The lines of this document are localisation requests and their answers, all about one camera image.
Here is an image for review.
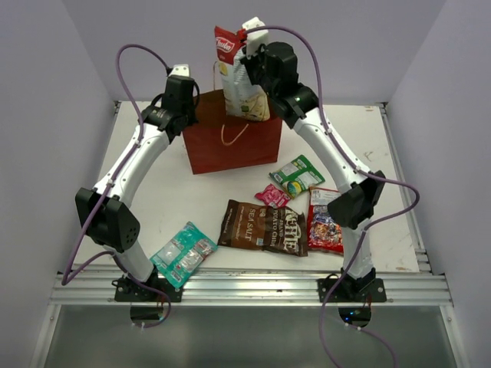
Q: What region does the red white cassava chips bag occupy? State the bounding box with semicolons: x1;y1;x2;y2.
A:
214;26;270;122

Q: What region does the red paper bag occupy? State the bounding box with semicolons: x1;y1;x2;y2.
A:
183;89;283;175

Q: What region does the green snack packet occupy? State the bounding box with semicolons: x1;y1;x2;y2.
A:
269;155;325;199

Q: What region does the small pink candy packet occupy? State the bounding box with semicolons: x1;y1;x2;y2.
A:
255;184;290;209

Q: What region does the brown kettle chips bag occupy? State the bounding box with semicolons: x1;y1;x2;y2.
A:
218;199;308;257

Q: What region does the teal mint candy bag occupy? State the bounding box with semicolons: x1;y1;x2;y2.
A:
150;222;218;288

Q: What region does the red mixed candy bag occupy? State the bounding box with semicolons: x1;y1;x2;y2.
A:
307;187;344;255

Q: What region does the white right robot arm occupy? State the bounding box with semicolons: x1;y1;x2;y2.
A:
241;41;384;301

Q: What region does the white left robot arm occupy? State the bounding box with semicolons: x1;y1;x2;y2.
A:
75;75;199;301

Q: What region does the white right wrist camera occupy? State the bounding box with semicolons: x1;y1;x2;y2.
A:
237;17;269;58

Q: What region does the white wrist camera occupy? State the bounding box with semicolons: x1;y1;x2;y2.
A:
168;64;190;77
237;17;269;58

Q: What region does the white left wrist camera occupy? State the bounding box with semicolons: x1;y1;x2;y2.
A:
168;64;190;77

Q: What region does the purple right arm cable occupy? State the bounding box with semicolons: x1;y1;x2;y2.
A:
245;25;422;368

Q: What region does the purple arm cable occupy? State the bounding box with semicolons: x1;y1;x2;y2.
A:
245;25;422;368
61;44;172;329

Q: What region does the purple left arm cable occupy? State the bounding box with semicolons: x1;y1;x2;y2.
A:
61;44;172;329

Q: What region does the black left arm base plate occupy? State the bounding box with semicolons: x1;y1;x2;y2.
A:
111;277;183;302

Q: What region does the aluminium frame rail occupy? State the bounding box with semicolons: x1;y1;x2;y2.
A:
49;265;453;307

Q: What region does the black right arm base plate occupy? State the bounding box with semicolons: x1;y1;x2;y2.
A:
316;274;387;303

